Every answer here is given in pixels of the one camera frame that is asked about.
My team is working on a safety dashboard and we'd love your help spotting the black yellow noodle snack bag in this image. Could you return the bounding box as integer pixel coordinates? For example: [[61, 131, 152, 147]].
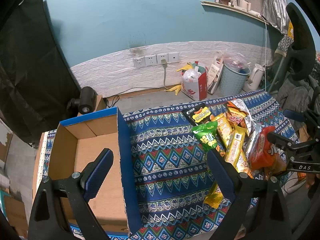
[[182, 103, 214, 126]]

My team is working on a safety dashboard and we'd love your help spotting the black softbox light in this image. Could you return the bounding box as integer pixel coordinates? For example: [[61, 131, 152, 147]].
[[1, 0, 80, 144]]

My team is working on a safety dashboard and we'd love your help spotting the small yellow snack packet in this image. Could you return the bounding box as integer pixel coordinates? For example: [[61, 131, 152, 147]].
[[203, 182, 223, 209]]

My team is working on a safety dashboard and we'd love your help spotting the gold long snack pack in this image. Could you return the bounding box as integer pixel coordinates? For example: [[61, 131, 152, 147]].
[[225, 126, 247, 167]]

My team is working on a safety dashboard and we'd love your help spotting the grey plug and cable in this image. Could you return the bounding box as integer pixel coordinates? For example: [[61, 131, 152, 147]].
[[160, 58, 171, 91]]

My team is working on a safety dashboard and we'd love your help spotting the white electric kettle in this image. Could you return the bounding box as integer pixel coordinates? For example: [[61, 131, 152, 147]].
[[243, 63, 265, 93]]

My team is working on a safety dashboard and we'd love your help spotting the orange chip bag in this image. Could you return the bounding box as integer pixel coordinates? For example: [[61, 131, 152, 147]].
[[249, 126, 286, 180]]

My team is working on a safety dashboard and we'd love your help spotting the red yellow striped snack bag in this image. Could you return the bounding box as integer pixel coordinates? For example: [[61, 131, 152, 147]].
[[226, 101, 247, 126]]

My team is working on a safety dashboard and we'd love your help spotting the banana peel on floor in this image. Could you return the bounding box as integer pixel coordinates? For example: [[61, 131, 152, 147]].
[[165, 84, 182, 96]]

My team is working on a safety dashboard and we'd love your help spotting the silver foil snack bag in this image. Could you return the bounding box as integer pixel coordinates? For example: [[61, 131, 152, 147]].
[[231, 99, 263, 160]]

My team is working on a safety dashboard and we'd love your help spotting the green snack bag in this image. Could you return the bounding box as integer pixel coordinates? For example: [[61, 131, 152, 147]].
[[191, 121, 220, 152]]

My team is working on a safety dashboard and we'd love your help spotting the black spotlight on box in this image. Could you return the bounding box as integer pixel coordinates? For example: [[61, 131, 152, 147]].
[[67, 86, 97, 114]]

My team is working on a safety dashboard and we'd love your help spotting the light blue waste bin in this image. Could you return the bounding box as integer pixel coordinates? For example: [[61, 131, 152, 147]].
[[220, 64, 251, 96]]

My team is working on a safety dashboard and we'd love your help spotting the blue cardboard box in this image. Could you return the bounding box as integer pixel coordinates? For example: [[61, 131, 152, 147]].
[[48, 106, 143, 234]]

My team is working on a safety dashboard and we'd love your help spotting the wall shelf with items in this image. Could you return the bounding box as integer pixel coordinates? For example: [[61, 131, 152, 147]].
[[200, 0, 270, 26]]

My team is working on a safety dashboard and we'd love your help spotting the white carton leaning on bin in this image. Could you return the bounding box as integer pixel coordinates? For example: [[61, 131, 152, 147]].
[[207, 52, 223, 95]]

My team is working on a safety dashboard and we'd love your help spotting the patterned blue tablecloth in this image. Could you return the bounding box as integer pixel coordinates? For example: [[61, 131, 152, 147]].
[[38, 90, 298, 239]]

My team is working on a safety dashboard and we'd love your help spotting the right human hand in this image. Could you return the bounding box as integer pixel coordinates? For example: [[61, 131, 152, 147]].
[[305, 173, 320, 189]]

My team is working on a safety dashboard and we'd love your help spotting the red white paper bag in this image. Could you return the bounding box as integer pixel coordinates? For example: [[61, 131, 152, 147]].
[[181, 63, 207, 101]]

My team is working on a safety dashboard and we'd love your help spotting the white wall socket strip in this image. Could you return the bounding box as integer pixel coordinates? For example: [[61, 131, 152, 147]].
[[133, 52, 180, 68]]

